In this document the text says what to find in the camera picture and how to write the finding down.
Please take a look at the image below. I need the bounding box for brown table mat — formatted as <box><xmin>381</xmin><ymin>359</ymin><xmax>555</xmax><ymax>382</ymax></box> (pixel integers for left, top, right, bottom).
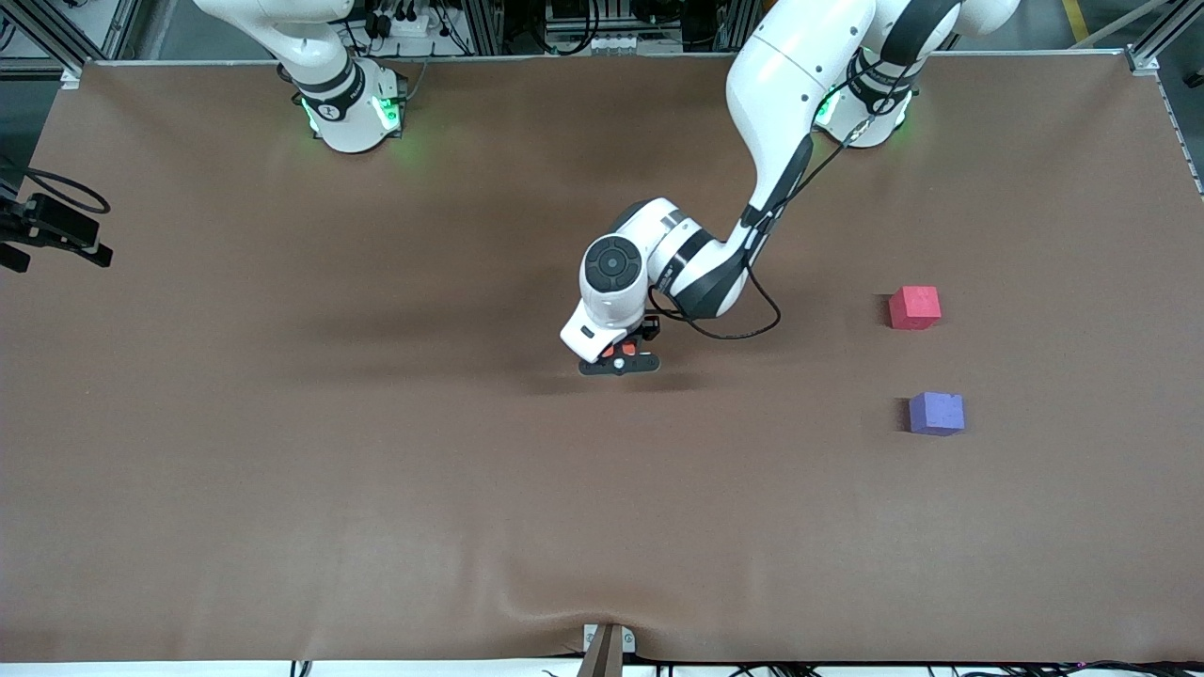
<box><xmin>0</xmin><ymin>55</ymin><xmax>1204</xmax><ymax>664</ymax></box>

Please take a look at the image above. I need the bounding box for white terminal block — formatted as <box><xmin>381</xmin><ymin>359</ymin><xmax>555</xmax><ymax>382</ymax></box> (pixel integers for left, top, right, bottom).
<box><xmin>555</xmin><ymin>34</ymin><xmax>652</xmax><ymax>55</ymax></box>

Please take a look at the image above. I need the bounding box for red foam block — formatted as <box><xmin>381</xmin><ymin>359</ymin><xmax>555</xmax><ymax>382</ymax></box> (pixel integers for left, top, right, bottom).
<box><xmin>888</xmin><ymin>286</ymin><xmax>942</xmax><ymax>331</ymax></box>

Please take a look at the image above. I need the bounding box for purple foam block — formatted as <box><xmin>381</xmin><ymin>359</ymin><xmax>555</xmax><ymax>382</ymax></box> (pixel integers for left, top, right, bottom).
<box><xmin>908</xmin><ymin>391</ymin><xmax>966</xmax><ymax>437</ymax></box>

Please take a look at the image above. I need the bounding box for white power strip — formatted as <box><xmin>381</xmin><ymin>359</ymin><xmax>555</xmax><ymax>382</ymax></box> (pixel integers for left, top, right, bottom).
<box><xmin>374</xmin><ymin>8</ymin><xmax>436</xmax><ymax>40</ymax></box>

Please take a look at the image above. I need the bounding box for aluminium frame profile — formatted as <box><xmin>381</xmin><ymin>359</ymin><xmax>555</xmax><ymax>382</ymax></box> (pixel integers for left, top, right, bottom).
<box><xmin>0</xmin><ymin>0</ymin><xmax>142</xmax><ymax>78</ymax></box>
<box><xmin>1124</xmin><ymin>0</ymin><xmax>1204</xmax><ymax>59</ymax></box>

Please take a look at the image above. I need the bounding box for metal mounting bracket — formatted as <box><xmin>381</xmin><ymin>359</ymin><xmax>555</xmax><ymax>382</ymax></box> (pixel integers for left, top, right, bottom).
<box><xmin>583</xmin><ymin>623</ymin><xmax>637</xmax><ymax>655</ymax></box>

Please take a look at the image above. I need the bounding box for black background cable bundle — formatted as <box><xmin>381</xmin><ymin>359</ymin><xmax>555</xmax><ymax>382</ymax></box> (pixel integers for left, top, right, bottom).
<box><xmin>513</xmin><ymin>0</ymin><xmax>603</xmax><ymax>53</ymax></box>

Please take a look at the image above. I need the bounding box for brown camera post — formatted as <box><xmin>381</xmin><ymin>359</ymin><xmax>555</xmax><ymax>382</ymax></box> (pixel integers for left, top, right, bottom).
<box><xmin>576</xmin><ymin>625</ymin><xmax>625</xmax><ymax>677</ymax></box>

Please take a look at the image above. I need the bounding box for aluminium frame post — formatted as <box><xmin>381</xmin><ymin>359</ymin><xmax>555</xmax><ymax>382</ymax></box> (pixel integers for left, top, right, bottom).
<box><xmin>459</xmin><ymin>0</ymin><xmax>509</xmax><ymax>55</ymax></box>
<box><xmin>715</xmin><ymin>0</ymin><xmax>753</xmax><ymax>53</ymax></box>

